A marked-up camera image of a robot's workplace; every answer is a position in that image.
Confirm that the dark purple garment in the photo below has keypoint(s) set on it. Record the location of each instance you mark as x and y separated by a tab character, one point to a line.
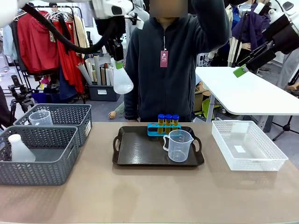
252	28

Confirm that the red hang tag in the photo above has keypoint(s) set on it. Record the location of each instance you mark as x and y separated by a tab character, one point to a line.
164	59

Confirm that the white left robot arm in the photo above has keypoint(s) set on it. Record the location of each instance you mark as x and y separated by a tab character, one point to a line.
58	4

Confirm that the blue test tube rack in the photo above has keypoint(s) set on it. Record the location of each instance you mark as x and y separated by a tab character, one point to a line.
153	130

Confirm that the clear plastic measuring beaker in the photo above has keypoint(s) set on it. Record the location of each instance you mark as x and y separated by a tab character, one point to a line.
178	147
40	117

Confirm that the red jacket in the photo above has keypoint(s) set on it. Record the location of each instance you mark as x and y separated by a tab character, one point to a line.
37	46

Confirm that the person in dark fleece jacket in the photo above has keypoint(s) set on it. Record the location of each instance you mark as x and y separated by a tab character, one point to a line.
163	81

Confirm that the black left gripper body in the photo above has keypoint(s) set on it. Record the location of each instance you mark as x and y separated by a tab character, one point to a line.
108	30

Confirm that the red dress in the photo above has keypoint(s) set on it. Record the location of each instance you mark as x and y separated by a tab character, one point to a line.
67	63

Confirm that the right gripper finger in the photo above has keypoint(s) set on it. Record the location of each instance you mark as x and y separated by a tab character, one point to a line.
257	52
239	71

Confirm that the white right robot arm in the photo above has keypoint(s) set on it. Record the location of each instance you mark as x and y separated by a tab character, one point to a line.
279	9

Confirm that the cardboard box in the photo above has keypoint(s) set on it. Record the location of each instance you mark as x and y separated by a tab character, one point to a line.
201	98

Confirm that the beige garment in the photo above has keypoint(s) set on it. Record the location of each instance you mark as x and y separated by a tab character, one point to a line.
80	35

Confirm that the black stand legs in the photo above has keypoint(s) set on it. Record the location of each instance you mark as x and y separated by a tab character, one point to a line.
286	127

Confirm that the black camera tripod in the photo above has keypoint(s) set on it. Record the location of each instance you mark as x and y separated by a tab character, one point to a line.
17	93

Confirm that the blue-capped yellow tube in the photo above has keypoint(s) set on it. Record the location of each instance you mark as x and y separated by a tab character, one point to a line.
175	120
168	121
161	121

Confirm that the black serving tray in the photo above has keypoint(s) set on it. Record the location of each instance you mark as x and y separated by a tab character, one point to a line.
140	151

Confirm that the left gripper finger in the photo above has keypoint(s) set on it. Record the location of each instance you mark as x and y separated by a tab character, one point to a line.
119	59
109	50

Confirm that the white label sticker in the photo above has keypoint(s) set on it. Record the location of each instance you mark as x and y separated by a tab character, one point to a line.
240	149

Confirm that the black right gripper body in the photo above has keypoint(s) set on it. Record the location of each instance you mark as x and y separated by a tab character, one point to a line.
283	35

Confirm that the person's right forearm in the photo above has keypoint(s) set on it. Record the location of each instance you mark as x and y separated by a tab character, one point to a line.
131	102

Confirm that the white perforated plastic basket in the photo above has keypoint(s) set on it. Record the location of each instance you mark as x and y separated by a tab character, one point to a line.
257	158

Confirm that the white desk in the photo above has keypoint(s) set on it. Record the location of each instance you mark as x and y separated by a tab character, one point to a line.
252	93

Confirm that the person's left forearm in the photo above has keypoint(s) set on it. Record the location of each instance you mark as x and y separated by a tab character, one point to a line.
212	23

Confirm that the grey basket holding beakers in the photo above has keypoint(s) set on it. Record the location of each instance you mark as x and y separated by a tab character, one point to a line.
70	116

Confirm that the grey bin of paper rolls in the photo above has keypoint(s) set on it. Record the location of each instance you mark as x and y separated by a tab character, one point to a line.
104	91

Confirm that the grey basket holding flasks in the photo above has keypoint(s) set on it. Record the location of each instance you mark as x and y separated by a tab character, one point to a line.
39	172

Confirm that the green plastic object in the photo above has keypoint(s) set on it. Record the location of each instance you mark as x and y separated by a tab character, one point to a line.
206	107

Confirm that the white plastic conical flask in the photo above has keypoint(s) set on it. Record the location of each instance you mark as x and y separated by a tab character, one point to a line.
19	150
122	81

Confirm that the mannequin hand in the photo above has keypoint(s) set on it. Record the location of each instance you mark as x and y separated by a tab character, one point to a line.
114	114

